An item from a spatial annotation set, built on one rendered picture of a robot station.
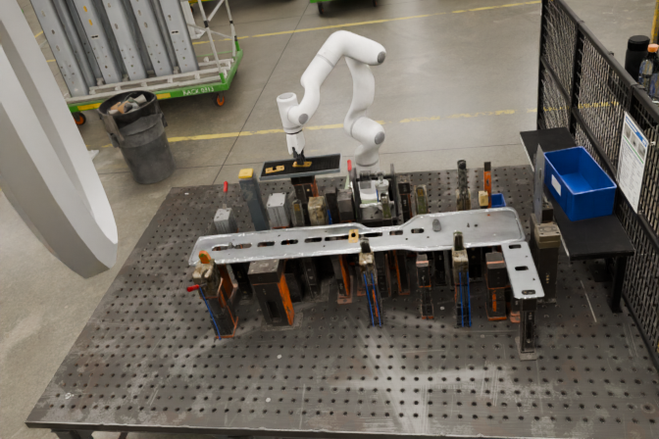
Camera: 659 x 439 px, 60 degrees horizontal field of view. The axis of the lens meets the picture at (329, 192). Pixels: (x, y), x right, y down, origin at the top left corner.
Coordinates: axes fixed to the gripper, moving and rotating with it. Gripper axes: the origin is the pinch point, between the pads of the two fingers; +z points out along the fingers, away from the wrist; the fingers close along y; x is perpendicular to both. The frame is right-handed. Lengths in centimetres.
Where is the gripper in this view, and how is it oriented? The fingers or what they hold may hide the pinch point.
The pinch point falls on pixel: (300, 159)
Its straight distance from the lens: 258.4
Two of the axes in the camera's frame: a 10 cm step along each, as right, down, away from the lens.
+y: -2.5, 5.8, -7.7
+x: 9.5, 0.1, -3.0
